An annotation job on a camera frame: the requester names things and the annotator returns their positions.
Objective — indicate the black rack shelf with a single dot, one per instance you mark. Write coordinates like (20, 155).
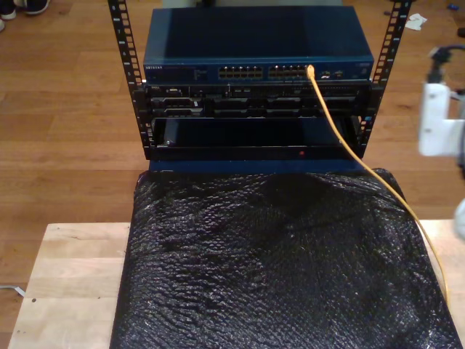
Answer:
(254, 152)

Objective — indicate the black rack server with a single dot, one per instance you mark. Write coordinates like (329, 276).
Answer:
(254, 105)

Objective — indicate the black bubble mat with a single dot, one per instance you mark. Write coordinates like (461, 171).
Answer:
(254, 272)

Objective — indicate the white crumpled paper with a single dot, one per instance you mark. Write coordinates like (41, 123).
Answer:
(416, 22)

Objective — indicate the grey flat strip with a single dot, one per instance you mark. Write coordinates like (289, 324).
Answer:
(12, 289)

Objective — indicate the person's dark shoe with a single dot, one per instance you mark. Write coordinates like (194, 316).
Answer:
(36, 5)

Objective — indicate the small blue object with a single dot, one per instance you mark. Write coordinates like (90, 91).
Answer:
(452, 6)

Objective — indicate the blue base plate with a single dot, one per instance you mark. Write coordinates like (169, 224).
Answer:
(236, 166)

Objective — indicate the blue network switch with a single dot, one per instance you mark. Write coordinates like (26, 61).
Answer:
(254, 36)

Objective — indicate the black perforated rack post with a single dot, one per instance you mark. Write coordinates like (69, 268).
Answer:
(394, 29)
(123, 36)

